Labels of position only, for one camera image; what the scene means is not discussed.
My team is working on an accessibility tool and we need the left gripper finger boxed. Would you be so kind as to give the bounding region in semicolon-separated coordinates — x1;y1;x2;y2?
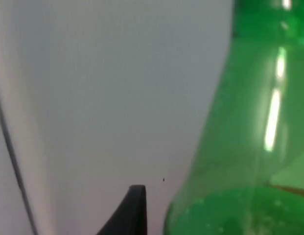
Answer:
95;185;148;235

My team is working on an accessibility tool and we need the green plastic bottle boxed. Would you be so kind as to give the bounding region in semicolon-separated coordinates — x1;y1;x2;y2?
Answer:
164;0;304;235

